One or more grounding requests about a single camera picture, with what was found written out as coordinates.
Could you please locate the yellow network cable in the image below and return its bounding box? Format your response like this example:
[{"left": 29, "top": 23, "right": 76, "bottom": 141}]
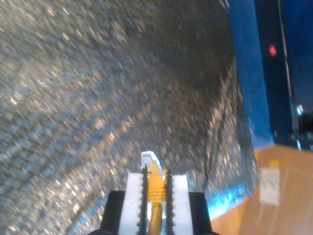
[{"left": 140, "top": 151, "right": 167, "bottom": 235}]

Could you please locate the brown cardboard monitor box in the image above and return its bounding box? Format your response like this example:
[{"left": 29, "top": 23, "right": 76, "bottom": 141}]
[{"left": 209, "top": 143, "right": 313, "bottom": 235}]

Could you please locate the black bubble wrap mat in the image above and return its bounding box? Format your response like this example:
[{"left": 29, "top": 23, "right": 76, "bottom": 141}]
[{"left": 0, "top": 0, "right": 260, "bottom": 235}]

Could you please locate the blue rack shelf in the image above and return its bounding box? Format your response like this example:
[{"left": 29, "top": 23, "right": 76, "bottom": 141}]
[{"left": 226, "top": 0, "right": 313, "bottom": 152}]

